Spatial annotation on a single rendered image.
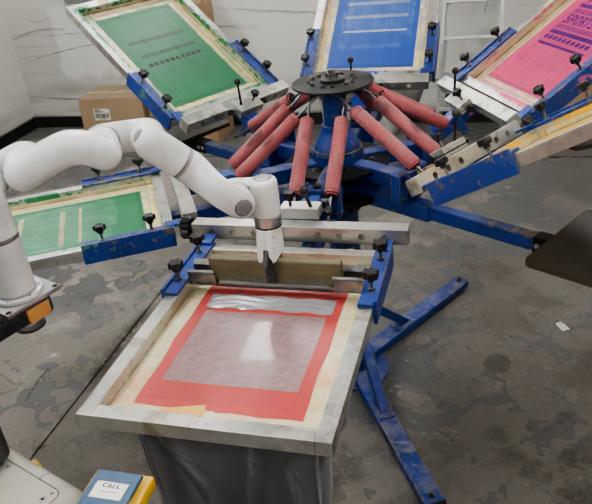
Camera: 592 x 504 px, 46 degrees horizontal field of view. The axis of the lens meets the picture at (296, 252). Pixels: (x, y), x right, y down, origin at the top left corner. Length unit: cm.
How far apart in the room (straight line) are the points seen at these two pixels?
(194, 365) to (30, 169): 60
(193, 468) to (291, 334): 40
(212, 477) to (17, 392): 191
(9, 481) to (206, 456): 109
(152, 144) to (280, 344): 58
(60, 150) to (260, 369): 69
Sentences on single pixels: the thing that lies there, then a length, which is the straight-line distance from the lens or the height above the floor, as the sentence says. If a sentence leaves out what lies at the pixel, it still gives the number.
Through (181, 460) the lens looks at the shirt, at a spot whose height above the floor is 77.
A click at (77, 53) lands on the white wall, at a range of 696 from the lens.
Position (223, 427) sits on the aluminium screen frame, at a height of 99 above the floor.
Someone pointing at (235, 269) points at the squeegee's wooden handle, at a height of 103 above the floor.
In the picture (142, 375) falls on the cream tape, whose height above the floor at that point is 96.
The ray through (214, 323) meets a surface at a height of 96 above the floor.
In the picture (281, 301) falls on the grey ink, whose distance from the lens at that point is 194.
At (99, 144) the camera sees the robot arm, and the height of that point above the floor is 149.
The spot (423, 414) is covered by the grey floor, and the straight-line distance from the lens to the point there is 298.
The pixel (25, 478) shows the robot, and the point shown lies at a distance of 267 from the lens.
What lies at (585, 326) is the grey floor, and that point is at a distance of 354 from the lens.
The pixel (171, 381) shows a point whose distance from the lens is 173.
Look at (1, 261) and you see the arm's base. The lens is 180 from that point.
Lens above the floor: 200
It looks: 29 degrees down
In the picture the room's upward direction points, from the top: 7 degrees counter-clockwise
